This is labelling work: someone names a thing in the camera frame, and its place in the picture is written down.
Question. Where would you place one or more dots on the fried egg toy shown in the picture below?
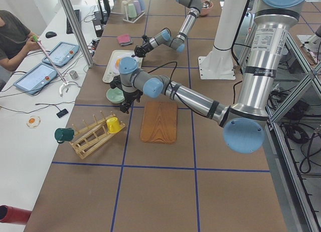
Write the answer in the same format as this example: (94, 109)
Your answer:
(33, 121)

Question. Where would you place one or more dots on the blue plastic cup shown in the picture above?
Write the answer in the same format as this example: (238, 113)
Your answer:
(142, 5)

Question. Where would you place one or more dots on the green plastic cup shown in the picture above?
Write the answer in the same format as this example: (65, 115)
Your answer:
(131, 11)

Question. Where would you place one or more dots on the purple plastic cup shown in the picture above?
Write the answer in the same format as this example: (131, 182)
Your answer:
(137, 6)

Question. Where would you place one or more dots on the blue teach pendant far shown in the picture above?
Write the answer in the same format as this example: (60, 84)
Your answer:
(63, 53)

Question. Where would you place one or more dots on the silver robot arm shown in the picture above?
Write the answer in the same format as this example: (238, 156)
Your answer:
(243, 121)
(164, 37)

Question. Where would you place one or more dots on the small metal cylinder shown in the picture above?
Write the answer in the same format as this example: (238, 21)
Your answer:
(73, 74)

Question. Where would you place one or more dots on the white bear tray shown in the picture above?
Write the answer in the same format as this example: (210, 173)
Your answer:
(121, 62)

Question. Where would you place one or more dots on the metal spoon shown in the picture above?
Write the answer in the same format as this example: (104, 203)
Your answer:
(206, 4)

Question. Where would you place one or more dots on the orange fruit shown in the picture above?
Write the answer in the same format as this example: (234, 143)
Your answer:
(117, 62)

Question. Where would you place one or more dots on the black computer mouse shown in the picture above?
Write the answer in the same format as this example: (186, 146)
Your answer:
(50, 34)

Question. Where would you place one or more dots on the green bowl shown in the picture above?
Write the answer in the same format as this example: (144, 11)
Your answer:
(115, 95)

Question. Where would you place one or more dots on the pink bowl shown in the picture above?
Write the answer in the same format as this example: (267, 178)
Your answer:
(205, 12)

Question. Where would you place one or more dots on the red cylinder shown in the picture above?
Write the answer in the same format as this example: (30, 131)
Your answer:
(14, 215)

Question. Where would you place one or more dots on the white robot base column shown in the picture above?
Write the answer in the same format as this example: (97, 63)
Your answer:
(218, 64)

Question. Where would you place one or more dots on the person in grey shirt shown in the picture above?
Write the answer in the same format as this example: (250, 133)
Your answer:
(16, 41)

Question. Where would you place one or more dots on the small black device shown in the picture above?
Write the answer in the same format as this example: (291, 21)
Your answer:
(62, 113)

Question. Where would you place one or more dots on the blue teach pendant near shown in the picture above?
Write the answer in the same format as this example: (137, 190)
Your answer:
(36, 79)

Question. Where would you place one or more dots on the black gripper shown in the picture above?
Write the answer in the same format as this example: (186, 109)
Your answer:
(142, 48)
(129, 97)

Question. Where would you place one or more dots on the white wire cup rack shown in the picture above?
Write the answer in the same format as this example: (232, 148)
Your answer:
(127, 19)

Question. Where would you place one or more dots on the blue teach pendant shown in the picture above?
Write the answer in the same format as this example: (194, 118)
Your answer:
(63, 53)
(36, 79)

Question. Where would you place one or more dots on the pink grabber stick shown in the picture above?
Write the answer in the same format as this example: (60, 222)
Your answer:
(65, 82)

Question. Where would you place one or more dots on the white plate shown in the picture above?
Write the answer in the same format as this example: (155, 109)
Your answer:
(117, 56)

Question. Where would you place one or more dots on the wooden cup drying rack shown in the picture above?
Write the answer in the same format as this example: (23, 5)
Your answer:
(92, 136)

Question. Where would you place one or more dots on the cream plastic cup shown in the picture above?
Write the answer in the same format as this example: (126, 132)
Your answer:
(124, 7)

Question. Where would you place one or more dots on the yellow mug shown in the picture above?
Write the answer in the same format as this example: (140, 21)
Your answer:
(113, 125)

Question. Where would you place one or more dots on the dark green mug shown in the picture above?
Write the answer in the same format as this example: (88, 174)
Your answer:
(64, 134)

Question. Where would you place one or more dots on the pink folded cloth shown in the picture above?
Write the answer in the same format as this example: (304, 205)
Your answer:
(124, 40)

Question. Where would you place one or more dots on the brown wooden tray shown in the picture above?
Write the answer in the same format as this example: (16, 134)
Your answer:
(159, 124)

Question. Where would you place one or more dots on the aluminium frame post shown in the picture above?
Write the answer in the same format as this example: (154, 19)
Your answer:
(69, 11)

